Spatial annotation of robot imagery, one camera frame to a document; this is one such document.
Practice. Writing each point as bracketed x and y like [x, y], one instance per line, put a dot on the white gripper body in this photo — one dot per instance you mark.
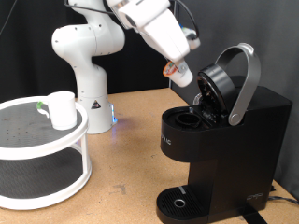
[162, 34]

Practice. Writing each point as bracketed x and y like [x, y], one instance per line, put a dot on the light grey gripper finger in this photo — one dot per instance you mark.
[182, 67]

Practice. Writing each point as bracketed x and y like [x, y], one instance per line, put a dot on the white coffee pod orange lid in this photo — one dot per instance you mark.
[183, 79]

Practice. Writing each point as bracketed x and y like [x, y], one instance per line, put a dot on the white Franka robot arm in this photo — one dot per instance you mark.
[90, 81]

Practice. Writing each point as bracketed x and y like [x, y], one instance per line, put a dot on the black Keurig coffee machine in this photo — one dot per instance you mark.
[243, 155]

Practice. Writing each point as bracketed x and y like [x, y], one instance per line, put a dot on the black drip tray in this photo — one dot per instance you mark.
[193, 202]

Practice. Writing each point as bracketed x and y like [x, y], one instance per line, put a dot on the black backdrop curtain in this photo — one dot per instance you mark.
[25, 56]

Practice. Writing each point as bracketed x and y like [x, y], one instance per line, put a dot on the black tape strip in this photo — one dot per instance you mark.
[252, 216]

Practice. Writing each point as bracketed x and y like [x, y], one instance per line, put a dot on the white two-tier turntable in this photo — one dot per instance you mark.
[37, 151]

